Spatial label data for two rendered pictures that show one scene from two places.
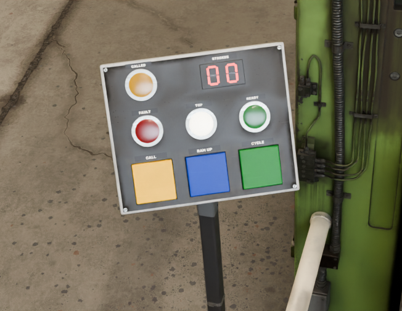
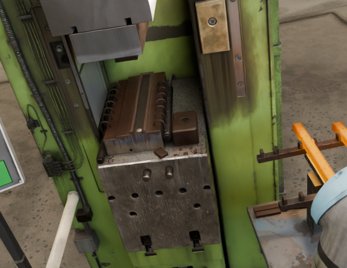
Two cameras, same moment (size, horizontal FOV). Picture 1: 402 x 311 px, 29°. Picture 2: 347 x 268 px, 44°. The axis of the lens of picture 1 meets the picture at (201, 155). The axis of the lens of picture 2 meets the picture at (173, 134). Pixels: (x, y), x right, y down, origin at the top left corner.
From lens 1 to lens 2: 46 cm
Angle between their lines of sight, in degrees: 10
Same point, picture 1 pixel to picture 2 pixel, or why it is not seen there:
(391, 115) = (84, 127)
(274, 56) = not seen: outside the picture
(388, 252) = not seen: hidden behind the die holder
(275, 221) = not seen: hidden behind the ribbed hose
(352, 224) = (91, 193)
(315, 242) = (67, 209)
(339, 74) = (44, 112)
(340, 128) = (58, 142)
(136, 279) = (3, 258)
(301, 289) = (58, 239)
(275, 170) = (5, 175)
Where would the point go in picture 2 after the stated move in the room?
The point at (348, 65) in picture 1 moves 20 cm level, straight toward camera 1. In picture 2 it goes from (49, 106) to (40, 137)
